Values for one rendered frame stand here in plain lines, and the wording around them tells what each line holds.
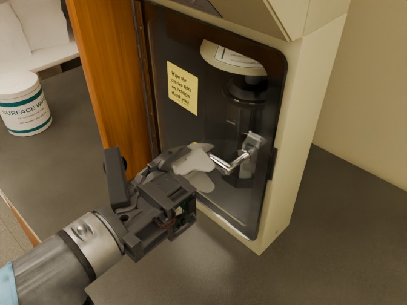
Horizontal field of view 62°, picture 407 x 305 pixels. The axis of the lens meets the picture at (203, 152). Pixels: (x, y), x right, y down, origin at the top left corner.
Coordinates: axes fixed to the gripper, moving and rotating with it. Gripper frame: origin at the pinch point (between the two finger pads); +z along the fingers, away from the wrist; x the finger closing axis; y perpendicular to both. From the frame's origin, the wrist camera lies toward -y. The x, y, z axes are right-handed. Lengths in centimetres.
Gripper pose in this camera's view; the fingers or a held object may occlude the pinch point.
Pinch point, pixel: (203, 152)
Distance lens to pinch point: 56.1
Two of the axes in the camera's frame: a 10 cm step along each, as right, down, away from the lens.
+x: 0.0, -7.5, -6.7
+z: 7.0, -4.8, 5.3
